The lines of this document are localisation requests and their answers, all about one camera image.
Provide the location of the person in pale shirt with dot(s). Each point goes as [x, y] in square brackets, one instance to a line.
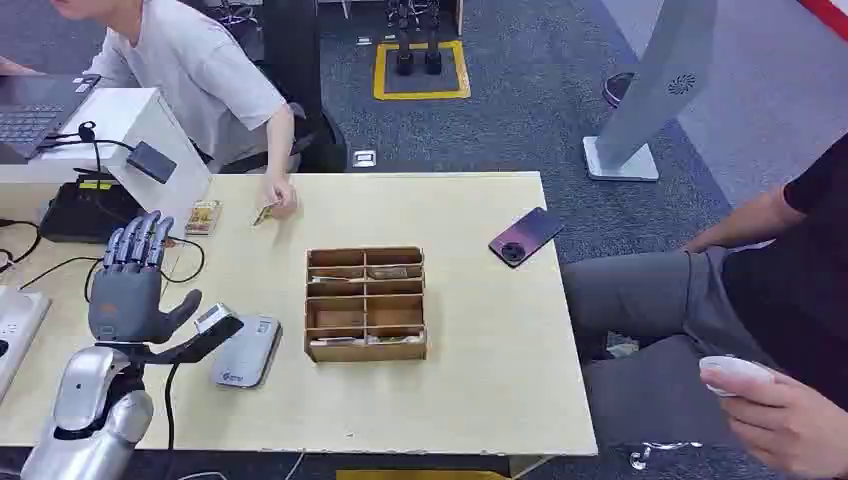
[199, 73]

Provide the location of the purple smartphone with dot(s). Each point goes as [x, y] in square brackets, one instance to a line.
[526, 236]

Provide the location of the white power strip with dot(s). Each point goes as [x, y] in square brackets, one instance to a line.
[16, 331]

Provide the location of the grey flat card reader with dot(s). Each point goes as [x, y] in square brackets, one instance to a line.
[247, 352]

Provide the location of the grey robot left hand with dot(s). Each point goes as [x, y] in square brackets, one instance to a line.
[126, 301]

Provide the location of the black device with yellow label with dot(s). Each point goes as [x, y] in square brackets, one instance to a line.
[86, 212]

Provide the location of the person in dark shirt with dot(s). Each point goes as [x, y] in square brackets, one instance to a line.
[729, 311]

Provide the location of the black power adapter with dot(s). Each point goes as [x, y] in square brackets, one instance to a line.
[152, 162]

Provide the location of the dark laptop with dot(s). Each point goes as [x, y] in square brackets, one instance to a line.
[30, 112]

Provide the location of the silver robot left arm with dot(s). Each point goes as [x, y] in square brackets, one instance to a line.
[86, 411]

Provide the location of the black office chair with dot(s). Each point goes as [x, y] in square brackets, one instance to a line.
[298, 79]

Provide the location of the black round base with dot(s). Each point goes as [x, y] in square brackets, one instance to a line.
[616, 89]

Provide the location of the yellow floor tape square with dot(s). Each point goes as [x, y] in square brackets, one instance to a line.
[381, 73]

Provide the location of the black robot legs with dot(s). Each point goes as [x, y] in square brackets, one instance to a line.
[417, 53]

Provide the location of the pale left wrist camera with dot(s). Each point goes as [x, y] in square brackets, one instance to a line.
[210, 318]

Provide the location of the grey kiosk stand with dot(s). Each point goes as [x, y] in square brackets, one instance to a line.
[652, 86]

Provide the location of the printed card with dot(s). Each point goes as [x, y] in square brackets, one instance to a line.
[262, 215]

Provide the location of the silver floor socket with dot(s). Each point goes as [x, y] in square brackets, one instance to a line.
[364, 158]

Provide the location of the person's hand holding controller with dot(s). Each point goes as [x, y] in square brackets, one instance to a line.
[788, 424]

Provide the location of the thin card in wooden box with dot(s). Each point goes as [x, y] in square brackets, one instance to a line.
[334, 341]

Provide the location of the stack of printed cards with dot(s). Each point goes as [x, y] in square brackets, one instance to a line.
[203, 218]

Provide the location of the white handheld controller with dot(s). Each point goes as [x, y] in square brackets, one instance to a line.
[732, 368]

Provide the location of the white box stand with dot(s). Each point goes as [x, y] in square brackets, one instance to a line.
[132, 119]

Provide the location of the wooden compartment card box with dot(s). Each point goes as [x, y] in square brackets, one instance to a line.
[365, 305]

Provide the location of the person's hand holding card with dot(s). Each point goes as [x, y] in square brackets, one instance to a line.
[281, 195]

